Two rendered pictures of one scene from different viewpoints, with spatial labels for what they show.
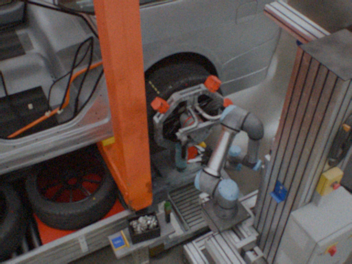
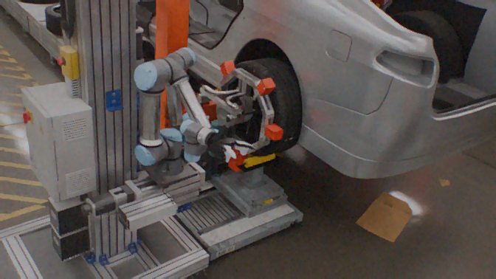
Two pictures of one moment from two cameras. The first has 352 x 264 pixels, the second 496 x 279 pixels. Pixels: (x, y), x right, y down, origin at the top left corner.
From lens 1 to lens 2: 3.40 m
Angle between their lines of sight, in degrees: 61
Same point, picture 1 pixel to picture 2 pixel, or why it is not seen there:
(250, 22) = (341, 63)
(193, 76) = (263, 69)
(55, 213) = not seen: hidden behind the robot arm
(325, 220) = (49, 94)
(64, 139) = (198, 59)
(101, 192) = not seen: hidden behind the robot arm
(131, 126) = (160, 21)
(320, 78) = not seen: outside the picture
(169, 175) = (229, 176)
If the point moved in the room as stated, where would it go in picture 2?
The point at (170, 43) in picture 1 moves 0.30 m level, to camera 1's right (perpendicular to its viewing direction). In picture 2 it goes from (270, 26) to (280, 41)
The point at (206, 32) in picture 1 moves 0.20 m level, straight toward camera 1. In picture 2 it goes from (299, 38) to (266, 36)
